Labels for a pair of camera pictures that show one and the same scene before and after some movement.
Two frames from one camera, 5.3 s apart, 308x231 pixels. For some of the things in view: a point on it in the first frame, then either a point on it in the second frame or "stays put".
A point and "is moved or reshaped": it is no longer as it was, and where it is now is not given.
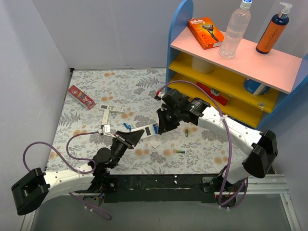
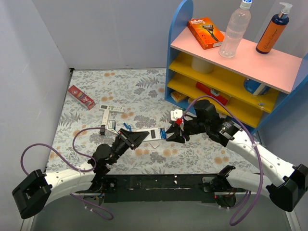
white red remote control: [150, 130] is moved or reshaped
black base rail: [160, 188] stays put
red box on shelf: [221, 97] stays put
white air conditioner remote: [112, 108] stays put
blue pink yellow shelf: [253, 87] stays put
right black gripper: [166, 117] to [184, 130]
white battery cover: [154, 143] stays put
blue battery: [156, 129] is moved or reshaped
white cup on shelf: [201, 66] stays put
